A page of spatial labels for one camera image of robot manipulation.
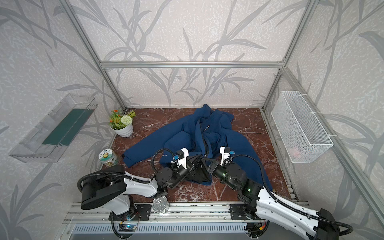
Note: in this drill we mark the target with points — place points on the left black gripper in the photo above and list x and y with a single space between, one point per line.
188 168

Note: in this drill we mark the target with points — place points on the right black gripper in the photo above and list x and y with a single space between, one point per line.
215 166

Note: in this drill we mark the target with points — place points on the blue zip jacket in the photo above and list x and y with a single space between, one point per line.
203 132

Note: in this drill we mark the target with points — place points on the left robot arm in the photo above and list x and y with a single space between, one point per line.
113 187

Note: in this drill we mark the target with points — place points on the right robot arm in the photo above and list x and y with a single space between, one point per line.
261 203

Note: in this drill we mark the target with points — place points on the clear glass jar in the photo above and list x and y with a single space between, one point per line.
160 205

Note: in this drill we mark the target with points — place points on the pink object in basket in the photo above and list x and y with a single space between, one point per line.
296 154

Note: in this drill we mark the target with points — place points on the green label round tin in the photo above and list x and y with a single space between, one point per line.
108 157

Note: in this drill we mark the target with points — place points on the potted flower plant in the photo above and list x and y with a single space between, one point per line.
122 124

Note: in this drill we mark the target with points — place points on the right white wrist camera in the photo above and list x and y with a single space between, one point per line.
226 155

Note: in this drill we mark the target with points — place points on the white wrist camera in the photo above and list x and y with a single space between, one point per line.
180 159
226 155

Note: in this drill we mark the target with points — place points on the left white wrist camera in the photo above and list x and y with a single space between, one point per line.
180 159

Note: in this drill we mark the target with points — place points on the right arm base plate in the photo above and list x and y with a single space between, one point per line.
243 212

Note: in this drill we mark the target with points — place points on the white wire mesh basket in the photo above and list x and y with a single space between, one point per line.
299 127

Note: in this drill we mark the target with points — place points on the clear plastic wall shelf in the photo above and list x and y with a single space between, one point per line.
47 142

